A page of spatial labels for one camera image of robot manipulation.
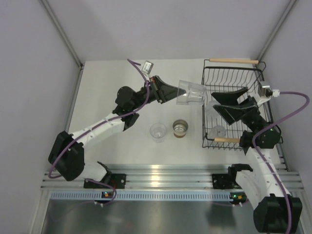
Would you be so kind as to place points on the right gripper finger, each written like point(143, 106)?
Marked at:
point(234, 113)
point(229, 98)

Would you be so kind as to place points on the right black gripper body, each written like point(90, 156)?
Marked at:
point(253, 119)

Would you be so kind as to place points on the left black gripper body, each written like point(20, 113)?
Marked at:
point(154, 93)

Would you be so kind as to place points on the clear plastic cup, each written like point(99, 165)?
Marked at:
point(158, 132)
point(209, 109)
point(217, 132)
point(190, 93)

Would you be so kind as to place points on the black wire dish rack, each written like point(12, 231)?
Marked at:
point(226, 78)

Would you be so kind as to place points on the steel cup cork base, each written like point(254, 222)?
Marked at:
point(180, 128)

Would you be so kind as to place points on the clear plastic cup bottom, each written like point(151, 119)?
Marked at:
point(158, 132)

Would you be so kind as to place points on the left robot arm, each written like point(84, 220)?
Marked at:
point(68, 154)

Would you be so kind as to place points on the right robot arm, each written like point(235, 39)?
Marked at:
point(275, 210)

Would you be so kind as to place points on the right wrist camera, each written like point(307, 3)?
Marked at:
point(265, 93)

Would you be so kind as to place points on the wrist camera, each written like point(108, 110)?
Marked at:
point(265, 93)
point(147, 67)

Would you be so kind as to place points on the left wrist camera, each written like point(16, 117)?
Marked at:
point(147, 67)

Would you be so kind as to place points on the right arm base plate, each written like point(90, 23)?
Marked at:
point(224, 182)

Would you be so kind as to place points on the aluminium mounting rail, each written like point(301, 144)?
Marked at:
point(169, 177)

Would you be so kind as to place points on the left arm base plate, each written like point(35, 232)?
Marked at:
point(117, 181)

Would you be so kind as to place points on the slotted grey cable duct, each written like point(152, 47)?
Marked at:
point(146, 196)

